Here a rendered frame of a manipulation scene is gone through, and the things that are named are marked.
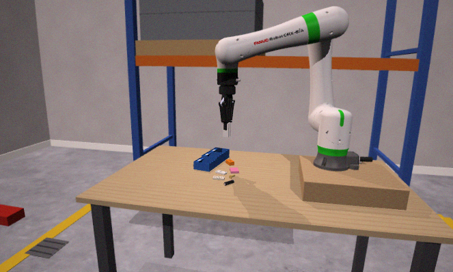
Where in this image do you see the blue three-compartment bin rack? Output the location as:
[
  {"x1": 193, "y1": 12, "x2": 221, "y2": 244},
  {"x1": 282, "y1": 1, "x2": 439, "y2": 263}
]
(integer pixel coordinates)
[{"x1": 193, "y1": 148, "x2": 230, "y2": 172}]

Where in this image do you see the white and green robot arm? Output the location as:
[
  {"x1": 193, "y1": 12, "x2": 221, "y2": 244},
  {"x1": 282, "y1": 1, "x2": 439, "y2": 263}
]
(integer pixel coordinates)
[{"x1": 215, "y1": 6, "x2": 373, "y2": 172}]

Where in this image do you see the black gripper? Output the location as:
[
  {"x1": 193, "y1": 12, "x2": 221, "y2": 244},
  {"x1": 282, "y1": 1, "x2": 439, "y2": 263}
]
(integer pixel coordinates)
[{"x1": 219, "y1": 86, "x2": 236, "y2": 137}]

